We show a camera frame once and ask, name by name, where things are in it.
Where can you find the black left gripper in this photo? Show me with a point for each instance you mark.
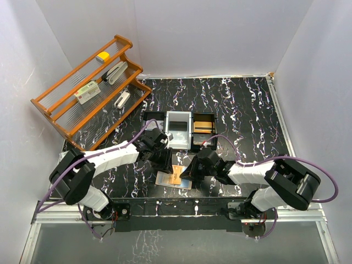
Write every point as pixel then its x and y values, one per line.
pixel 165 165

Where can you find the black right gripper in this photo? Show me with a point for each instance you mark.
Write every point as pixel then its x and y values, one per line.
pixel 191 172

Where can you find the beige leather card holder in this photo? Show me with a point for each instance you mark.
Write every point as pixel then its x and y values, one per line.
pixel 163 178

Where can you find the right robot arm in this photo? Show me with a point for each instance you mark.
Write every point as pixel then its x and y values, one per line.
pixel 286 181

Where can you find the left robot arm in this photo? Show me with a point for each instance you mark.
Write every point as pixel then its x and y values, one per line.
pixel 73 175

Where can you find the silver card in left tray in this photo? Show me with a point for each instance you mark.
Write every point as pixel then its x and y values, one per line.
pixel 158 124

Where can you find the black right tray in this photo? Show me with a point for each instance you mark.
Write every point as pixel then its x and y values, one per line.
pixel 198 139

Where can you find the black tray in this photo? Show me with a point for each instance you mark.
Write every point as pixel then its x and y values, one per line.
pixel 198 139
pixel 148 115

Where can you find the white tray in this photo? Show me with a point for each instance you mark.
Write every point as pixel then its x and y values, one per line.
pixel 178 124

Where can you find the black left tray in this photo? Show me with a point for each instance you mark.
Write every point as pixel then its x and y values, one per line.
pixel 148 115

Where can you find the small white stapler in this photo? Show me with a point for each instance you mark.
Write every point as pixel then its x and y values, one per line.
pixel 122 99

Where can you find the orange wooden shelf rack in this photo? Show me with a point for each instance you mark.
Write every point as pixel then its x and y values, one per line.
pixel 94 98

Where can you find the white printed paper sheet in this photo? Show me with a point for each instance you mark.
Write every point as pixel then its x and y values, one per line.
pixel 61 155

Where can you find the white black stapler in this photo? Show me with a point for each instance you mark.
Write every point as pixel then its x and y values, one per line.
pixel 112 75

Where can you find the white staples box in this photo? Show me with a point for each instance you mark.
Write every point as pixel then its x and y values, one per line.
pixel 87 92

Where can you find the yellow white tape measure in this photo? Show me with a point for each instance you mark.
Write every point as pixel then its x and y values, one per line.
pixel 102 57

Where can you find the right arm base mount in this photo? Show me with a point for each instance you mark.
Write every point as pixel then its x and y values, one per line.
pixel 244 210

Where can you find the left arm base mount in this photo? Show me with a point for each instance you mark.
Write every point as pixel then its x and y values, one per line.
pixel 117 211

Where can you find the aluminium frame rail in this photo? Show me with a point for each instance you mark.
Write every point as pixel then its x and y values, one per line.
pixel 179 231

